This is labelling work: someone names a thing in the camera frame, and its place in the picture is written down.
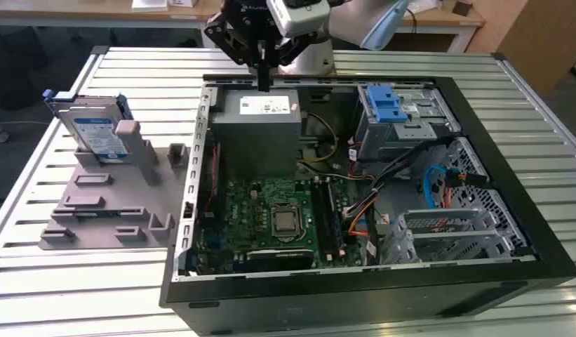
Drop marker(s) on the green motherboard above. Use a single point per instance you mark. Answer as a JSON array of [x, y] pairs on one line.
[[243, 210]]

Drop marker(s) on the CPU socket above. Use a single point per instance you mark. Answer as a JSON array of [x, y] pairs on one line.
[[287, 239]]

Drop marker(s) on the wooden cabinet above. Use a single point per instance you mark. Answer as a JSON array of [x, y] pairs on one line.
[[540, 35]]

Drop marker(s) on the white papers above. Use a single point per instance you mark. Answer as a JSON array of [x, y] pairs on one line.
[[147, 3]]

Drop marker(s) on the blue RAM stick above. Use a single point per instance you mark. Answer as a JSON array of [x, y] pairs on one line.
[[104, 212], [333, 224]]

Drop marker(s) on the hard disk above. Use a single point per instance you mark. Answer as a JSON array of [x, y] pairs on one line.
[[97, 137]]

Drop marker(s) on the silver CPU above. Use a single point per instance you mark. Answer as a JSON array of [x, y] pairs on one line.
[[285, 222]]

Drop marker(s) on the grey power supply unit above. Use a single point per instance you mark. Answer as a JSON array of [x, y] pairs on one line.
[[255, 147]]

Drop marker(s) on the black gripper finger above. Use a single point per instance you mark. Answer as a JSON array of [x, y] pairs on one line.
[[295, 49], [217, 31]]

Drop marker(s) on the metal disk bay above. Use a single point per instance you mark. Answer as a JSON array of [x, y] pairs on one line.
[[451, 233]]

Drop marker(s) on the metal optical drive cage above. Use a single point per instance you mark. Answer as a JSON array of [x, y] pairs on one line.
[[409, 131]]

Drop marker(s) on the grey parts rack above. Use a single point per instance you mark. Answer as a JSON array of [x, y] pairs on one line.
[[109, 189]]

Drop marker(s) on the small dark box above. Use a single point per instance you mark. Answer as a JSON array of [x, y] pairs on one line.
[[464, 8]]

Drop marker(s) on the blue plastic drive latch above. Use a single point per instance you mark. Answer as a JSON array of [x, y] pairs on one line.
[[385, 105]]

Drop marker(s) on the black PC case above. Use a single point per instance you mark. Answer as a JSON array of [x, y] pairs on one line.
[[315, 302]]

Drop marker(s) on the black graphics card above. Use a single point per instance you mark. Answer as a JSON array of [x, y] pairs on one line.
[[277, 258]]

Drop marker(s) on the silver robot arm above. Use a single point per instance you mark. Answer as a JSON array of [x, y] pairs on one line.
[[315, 56]]

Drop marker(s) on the black office chair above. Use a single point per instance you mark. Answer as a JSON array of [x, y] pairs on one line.
[[16, 70]]

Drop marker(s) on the wooden desk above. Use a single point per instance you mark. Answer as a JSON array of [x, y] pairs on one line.
[[128, 14]]

